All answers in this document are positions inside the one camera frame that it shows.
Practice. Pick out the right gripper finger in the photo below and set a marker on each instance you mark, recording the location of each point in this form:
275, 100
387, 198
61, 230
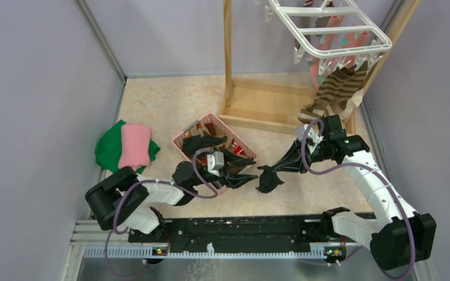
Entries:
289, 168
293, 156

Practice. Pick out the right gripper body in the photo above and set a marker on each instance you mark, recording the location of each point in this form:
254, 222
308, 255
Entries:
319, 154

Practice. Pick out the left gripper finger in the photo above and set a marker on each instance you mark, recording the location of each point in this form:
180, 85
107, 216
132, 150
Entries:
236, 160
235, 181

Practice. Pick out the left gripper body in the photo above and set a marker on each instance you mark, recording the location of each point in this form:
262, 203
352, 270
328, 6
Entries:
224, 172

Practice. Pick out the black sock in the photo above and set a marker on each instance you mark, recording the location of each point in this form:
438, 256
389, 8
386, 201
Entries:
268, 180
192, 144

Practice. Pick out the white clip hanger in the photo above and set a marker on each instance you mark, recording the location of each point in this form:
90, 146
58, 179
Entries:
353, 33

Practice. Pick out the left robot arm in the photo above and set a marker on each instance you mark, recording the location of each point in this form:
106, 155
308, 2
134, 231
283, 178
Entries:
127, 198

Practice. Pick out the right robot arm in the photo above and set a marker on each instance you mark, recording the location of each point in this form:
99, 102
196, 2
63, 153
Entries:
401, 236

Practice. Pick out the striped socks in basket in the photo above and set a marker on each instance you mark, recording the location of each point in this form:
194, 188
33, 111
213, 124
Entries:
231, 143

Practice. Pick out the pink plastic basket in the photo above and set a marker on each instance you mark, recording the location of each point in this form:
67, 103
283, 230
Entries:
193, 171

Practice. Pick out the pink folded cloth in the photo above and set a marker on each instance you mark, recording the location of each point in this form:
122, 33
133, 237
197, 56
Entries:
135, 141

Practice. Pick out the green cloth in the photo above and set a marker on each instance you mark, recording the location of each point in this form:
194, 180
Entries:
108, 149

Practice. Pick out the maroon striped sock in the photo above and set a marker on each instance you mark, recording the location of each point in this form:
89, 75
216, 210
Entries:
305, 22

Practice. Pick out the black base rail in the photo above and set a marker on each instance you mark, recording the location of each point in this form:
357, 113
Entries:
299, 237

